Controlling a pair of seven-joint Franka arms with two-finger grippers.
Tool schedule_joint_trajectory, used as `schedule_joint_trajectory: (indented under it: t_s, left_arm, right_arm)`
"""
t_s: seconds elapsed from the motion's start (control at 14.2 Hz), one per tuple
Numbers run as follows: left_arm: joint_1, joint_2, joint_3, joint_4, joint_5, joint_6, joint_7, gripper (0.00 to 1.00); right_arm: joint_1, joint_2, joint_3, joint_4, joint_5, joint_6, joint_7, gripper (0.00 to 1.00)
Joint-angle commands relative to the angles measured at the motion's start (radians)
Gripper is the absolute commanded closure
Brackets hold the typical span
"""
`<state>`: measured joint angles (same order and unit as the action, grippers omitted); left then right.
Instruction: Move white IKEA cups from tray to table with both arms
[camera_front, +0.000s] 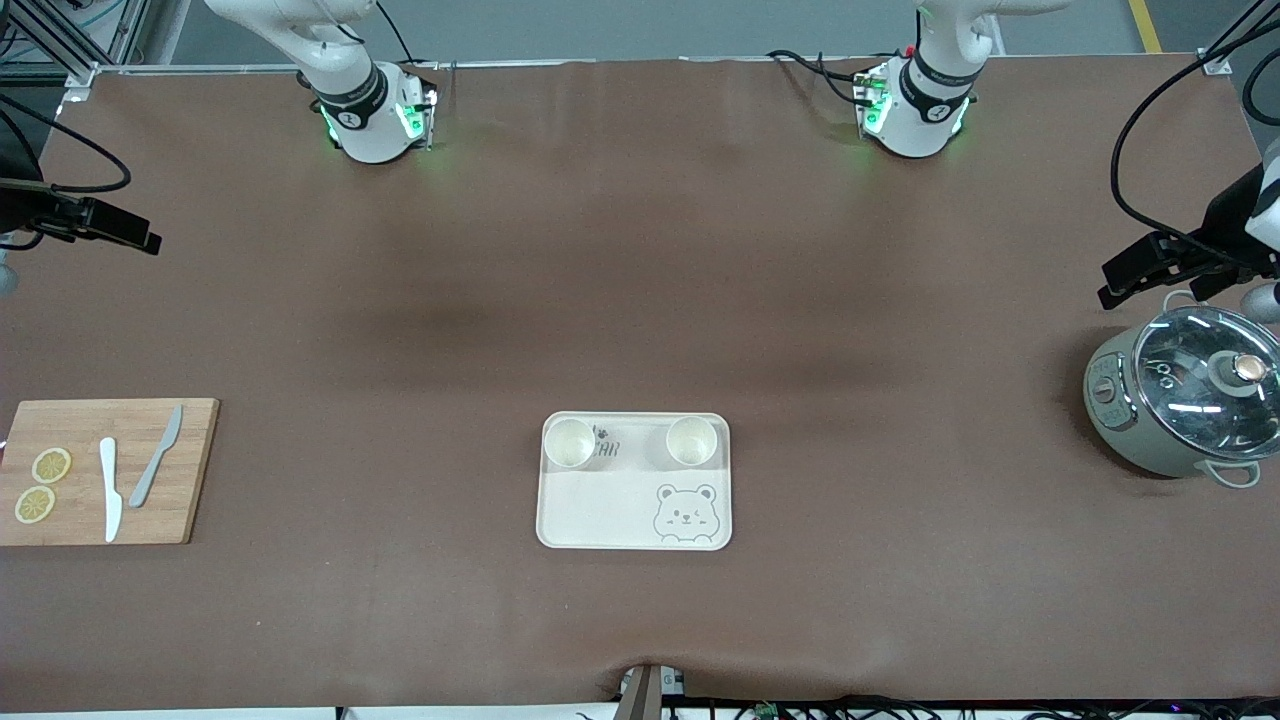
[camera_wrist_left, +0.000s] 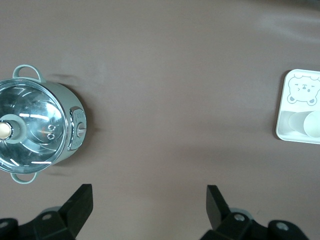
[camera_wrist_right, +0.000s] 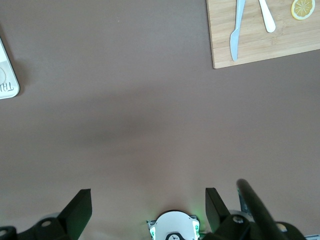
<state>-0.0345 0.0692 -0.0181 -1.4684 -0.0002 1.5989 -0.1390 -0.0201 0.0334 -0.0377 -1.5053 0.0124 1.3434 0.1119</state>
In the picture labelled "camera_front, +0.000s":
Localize white IKEA cup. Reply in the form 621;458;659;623
544;418;597;469
665;416;719;467

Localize grey pot with glass lid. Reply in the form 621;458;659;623
1084;290;1266;491

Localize grey plastic knife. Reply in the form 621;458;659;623
129;405;184;509

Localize white plastic knife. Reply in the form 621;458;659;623
99;437;124;543

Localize wooden cutting board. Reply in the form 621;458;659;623
0;398;220;546

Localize cream bear print tray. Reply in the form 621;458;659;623
536;411;733;551

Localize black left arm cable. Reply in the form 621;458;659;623
1108;0;1280;266

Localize aluminium frame post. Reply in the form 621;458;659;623
1198;0;1280;76
0;0;151;106

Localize black right base cable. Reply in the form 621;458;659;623
372;0;419;67

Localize black left base cables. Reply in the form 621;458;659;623
767;47;873;107

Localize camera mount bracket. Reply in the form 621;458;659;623
618;662;687;720

